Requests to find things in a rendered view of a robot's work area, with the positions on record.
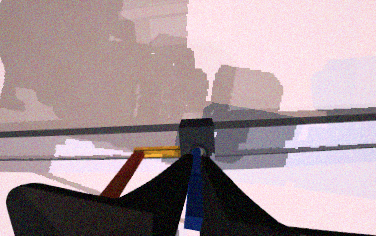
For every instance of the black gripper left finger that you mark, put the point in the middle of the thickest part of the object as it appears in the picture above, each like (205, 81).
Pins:
(153, 209)

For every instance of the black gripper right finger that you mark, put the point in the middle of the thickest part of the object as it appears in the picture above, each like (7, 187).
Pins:
(228, 211)

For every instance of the blue pin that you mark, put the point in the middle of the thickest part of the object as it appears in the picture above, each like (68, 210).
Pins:
(194, 204)

